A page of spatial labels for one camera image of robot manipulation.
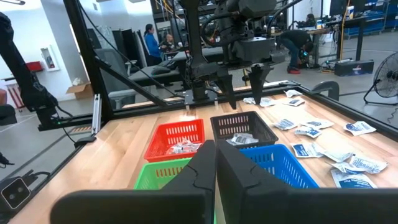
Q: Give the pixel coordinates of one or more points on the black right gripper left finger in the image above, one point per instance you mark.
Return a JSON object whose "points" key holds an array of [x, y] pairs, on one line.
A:
{"points": [[186, 205]]}

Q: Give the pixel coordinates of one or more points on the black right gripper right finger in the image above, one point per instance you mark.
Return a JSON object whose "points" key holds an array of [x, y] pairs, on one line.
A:
{"points": [[264, 205]]}

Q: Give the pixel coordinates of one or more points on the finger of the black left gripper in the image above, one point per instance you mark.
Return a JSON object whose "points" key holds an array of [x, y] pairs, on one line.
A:
{"points": [[258, 81], [227, 87]]}

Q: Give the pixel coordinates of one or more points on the white antiseptic towelette packet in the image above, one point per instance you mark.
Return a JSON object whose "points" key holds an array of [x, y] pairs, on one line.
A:
{"points": [[285, 124], [351, 181], [335, 154], [185, 143], [343, 168], [317, 124], [267, 102], [242, 137], [232, 142], [248, 100], [172, 150], [292, 93], [368, 165], [293, 102], [306, 151], [195, 147], [308, 132], [359, 128], [252, 140]]}

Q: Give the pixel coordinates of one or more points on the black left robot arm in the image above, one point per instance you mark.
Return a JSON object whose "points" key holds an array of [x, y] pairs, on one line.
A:
{"points": [[196, 46]]}

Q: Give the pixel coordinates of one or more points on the black plastic basket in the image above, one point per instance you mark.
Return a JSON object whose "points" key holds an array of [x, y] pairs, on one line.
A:
{"points": [[242, 123]]}

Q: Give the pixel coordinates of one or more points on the person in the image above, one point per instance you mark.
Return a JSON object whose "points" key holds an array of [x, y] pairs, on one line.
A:
{"points": [[153, 43], [311, 19], [169, 40], [293, 40]]}

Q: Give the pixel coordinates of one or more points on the blue plastic basket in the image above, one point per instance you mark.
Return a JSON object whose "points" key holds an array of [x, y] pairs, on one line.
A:
{"points": [[280, 165]]}

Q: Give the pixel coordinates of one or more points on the green plastic basket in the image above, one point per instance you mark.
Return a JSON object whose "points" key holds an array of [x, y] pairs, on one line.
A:
{"points": [[152, 175]]}

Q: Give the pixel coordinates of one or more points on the black table clamp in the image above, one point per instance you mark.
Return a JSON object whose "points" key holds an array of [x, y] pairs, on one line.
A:
{"points": [[326, 87]]}

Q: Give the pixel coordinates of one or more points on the black computer mouse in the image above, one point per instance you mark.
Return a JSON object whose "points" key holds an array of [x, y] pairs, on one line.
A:
{"points": [[160, 70]]}

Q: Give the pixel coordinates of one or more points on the red plastic basket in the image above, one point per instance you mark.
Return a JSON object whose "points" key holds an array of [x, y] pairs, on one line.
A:
{"points": [[174, 132]]}

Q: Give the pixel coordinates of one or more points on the dark grey desk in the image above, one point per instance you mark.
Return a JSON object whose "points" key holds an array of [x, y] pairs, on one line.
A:
{"points": [[146, 77]]}

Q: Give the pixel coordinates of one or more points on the black equipment case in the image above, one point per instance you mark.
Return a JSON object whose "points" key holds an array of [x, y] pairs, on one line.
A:
{"points": [[354, 69]]}

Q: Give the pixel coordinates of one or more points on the black standing desk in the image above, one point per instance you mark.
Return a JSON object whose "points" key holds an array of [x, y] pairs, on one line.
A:
{"points": [[351, 22]]}

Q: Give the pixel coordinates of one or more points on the grey office chair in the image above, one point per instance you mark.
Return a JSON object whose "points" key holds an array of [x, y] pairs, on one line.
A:
{"points": [[112, 65]]}

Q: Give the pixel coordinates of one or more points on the silver aluminium bar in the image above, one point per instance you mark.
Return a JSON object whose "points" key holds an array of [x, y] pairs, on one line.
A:
{"points": [[96, 115]]}

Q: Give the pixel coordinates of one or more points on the black floor fan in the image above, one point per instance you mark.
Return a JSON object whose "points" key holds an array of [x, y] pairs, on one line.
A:
{"points": [[387, 77]]}

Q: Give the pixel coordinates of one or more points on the cardboard box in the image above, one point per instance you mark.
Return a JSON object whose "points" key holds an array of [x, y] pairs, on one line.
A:
{"points": [[79, 92]]}

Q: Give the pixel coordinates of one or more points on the white fire extinguisher cabinet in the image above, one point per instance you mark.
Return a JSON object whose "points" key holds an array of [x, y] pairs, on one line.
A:
{"points": [[49, 59]]}

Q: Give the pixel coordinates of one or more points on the red shelf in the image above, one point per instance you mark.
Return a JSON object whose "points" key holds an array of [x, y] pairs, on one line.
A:
{"points": [[34, 66]]}

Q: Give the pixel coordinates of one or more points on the black depth camera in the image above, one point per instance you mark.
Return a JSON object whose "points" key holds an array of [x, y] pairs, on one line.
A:
{"points": [[15, 193]]}

